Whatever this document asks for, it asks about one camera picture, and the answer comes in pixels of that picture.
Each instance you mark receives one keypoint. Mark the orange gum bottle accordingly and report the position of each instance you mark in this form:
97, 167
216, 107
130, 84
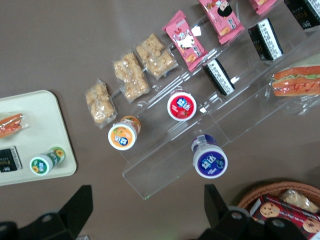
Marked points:
122, 137

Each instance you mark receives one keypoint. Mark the small black white box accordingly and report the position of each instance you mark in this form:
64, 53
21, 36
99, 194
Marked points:
266, 40
218, 76
303, 12
8, 160

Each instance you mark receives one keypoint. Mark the pink cartoon snack pack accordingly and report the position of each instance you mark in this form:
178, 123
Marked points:
222, 17
186, 42
262, 3

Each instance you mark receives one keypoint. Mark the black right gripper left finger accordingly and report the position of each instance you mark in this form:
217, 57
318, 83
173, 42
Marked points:
72, 215

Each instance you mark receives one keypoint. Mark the beige plastic tray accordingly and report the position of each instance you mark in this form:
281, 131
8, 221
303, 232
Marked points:
37, 112

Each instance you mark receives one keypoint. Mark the blue gum bottle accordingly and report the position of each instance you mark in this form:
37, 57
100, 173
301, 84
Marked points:
211, 162

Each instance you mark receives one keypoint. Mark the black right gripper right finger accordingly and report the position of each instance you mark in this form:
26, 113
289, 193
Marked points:
220, 215

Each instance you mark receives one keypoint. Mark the wrapped triangle sandwich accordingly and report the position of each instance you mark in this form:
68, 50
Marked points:
10, 125

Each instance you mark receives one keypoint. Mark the wrapped ham lettuce sandwich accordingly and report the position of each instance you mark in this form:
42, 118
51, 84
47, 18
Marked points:
297, 81

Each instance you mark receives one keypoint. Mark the brown wicker snack basket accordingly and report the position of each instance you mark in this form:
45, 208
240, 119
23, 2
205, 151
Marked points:
275, 187

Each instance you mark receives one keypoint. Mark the clear acrylic stepped stand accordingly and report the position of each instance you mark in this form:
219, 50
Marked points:
162, 170

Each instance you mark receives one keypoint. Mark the green gum bottle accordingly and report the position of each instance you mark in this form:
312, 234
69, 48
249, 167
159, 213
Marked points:
41, 165

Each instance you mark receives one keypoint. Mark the red gum bottle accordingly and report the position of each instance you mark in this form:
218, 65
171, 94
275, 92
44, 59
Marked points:
181, 106

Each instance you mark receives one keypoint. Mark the rice crisp snack pack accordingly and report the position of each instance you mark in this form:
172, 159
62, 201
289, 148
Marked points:
297, 200
100, 105
156, 56
131, 76

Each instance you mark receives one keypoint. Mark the red chocolate cookie box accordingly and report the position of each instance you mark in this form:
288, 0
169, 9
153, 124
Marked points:
287, 216

